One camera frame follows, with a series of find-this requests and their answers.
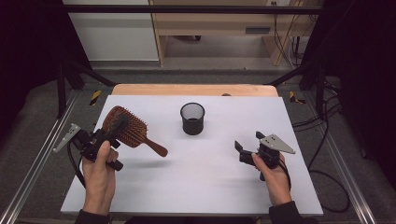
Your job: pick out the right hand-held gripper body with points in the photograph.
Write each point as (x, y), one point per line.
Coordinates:
(274, 146)

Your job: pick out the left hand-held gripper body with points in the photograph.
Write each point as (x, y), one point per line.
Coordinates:
(90, 144)

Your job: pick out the brown wooden hairbrush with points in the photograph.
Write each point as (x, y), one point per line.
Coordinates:
(137, 133)

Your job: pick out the black mesh pen holder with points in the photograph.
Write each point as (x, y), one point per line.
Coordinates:
(193, 124)

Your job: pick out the person's left hand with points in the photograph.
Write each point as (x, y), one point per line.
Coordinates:
(99, 177)

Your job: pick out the person's right hand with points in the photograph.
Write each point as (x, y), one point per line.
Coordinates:
(275, 183)

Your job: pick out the yellow black floor tape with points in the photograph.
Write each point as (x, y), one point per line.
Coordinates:
(95, 97)
(294, 98)

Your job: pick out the white cabinet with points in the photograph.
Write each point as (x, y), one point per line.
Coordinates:
(115, 34)

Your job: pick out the black curtain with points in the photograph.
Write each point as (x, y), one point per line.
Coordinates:
(31, 56)
(361, 62)

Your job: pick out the light wooden desk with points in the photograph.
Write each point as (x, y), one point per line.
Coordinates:
(211, 25)

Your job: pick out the aluminium floor rail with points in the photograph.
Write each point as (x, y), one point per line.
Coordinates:
(37, 161)
(351, 186)

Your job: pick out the black metal frame stand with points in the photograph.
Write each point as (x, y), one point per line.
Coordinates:
(319, 90)
(62, 90)

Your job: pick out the black frame crossbar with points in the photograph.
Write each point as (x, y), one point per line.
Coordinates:
(186, 9)

